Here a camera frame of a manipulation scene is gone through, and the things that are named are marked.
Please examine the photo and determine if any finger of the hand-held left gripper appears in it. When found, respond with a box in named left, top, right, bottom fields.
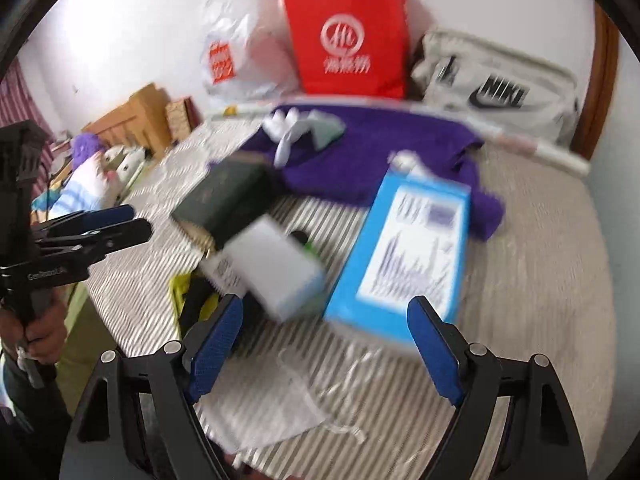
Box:
left=32, top=204, right=136, bottom=236
left=35, top=218, right=153, bottom=263

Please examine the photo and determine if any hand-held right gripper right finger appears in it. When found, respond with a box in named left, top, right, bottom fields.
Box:
left=406, top=296, right=588, bottom=480

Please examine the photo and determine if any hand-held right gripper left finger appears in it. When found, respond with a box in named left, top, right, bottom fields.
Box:
left=60, top=294, right=246, bottom=480

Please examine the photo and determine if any yellow black glove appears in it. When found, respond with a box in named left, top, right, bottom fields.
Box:
left=170, top=270, right=226, bottom=341

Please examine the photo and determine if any translucent white pouch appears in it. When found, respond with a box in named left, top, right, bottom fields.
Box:
left=225, top=345, right=371, bottom=456

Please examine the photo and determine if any person's left forearm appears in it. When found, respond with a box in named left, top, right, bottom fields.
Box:
left=0, top=355, right=76, bottom=480

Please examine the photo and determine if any person's left hand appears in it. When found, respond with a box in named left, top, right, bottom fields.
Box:
left=0, top=300, right=68, bottom=366

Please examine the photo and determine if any purple-haired plush doll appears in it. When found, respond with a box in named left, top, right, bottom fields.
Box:
left=30, top=132, right=118, bottom=226

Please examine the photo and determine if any white plush toy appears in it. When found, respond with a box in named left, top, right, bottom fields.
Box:
left=102, top=145, right=151, bottom=196

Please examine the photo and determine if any white box with pale edge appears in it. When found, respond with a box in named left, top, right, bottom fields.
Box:
left=200, top=217, right=328, bottom=323

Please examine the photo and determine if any wooden cabinet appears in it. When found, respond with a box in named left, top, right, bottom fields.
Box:
left=82, top=82, right=176, bottom=161

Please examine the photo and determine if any dark green box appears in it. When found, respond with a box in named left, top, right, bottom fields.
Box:
left=170, top=157, right=281, bottom=256

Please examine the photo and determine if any blue box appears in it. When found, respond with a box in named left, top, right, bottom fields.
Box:
left=322, top=170, right=473, bottom=348

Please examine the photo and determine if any striped quilt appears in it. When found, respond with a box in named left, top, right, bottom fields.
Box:
left=75, top=110, right=631, bottom=480

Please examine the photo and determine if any small wooden drawer chest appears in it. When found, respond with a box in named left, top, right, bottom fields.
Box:
left=166, top=95, right=202, bottom=142

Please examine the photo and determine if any striped curtain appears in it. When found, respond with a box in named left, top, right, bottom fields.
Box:
left=0, top=57, right=56, bottom=186

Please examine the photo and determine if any white block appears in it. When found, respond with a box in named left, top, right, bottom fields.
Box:
left=389, top=150, right=436, bottom=178

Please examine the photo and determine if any white glove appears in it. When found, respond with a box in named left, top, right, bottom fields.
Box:
left=262, top=107, right=321, bottom=168

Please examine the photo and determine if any rolled printed sheet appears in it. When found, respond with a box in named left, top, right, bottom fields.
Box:
left=210, top=100, right=591, bottom=177

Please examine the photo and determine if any white plastic shopping bag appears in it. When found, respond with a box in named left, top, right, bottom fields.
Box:
left=200, top=0, right=301, bottom=101

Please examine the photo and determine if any purple towel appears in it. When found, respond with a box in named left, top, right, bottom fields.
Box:
left=240, top=105, right=506, bottom=241

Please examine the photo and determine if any red paper bag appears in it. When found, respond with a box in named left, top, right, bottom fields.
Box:
left=282, top=0, right=408, bottom=100

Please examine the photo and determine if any grey waist bag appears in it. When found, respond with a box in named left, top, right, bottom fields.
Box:
left=410, top=30, right=581, bottom=146

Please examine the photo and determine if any wooden door frame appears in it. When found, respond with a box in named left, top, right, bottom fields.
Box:
left=575, top=2, right=621, bottom=161

